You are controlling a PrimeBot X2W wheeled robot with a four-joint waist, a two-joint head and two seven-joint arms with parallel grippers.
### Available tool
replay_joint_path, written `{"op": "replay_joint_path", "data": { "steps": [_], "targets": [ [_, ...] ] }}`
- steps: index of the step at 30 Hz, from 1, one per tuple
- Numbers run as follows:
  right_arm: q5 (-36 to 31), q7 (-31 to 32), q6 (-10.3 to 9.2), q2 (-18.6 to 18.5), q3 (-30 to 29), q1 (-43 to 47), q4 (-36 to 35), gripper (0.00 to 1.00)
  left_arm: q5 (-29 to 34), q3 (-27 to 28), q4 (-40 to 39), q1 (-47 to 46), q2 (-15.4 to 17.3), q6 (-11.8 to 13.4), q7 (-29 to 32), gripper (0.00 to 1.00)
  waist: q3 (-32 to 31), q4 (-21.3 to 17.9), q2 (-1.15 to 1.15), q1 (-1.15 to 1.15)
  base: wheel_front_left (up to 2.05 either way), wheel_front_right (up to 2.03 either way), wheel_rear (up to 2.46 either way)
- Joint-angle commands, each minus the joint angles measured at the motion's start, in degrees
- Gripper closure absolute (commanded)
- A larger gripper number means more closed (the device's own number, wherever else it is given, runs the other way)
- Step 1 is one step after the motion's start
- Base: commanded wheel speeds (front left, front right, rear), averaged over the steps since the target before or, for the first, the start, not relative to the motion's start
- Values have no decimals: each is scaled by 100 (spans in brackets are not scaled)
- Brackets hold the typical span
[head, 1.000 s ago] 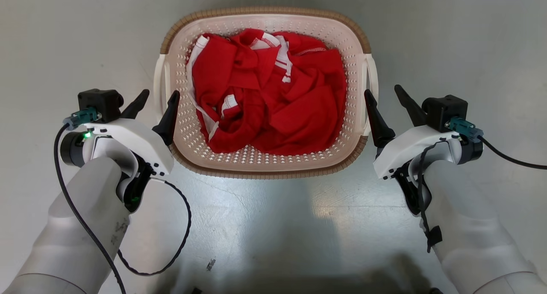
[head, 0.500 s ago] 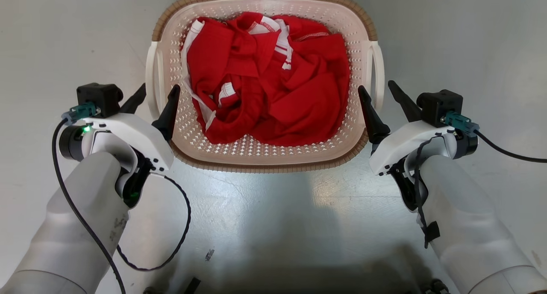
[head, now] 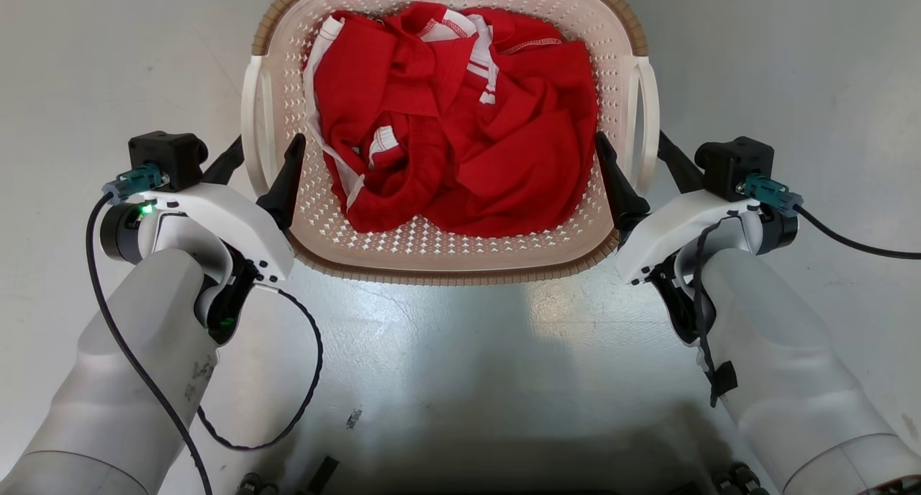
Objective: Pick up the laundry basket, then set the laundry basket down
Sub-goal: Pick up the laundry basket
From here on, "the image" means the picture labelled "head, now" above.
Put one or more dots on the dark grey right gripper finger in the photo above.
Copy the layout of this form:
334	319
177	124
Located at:
622	189
682	170

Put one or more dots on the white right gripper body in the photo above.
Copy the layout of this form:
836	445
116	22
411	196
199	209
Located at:
676	225

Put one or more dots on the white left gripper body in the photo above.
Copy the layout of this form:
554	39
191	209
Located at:
223	218

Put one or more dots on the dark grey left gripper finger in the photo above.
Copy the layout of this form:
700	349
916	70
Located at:
224	164
286	185

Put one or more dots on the beige plastic laundry basket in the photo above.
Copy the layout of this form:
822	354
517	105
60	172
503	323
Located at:
446	254

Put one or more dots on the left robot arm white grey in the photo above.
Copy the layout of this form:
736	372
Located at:
122	358

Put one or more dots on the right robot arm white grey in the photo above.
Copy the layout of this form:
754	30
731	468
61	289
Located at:
791	365

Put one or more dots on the red garment with white trim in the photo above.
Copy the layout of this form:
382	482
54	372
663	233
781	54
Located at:
504	157

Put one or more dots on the small dark floor scrap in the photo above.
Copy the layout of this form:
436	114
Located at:
353	419

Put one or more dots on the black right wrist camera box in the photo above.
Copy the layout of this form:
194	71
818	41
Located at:
730	165

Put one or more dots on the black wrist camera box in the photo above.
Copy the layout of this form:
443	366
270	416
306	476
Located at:
169	157
730	165

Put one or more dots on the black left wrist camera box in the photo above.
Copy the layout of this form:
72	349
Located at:
169	157

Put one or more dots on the teal left camera connector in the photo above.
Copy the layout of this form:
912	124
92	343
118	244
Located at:
137	180

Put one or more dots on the teal camera connector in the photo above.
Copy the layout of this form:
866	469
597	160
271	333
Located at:
770	191
137	180

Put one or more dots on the teal right camera connector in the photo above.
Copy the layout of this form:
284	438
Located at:
770	191

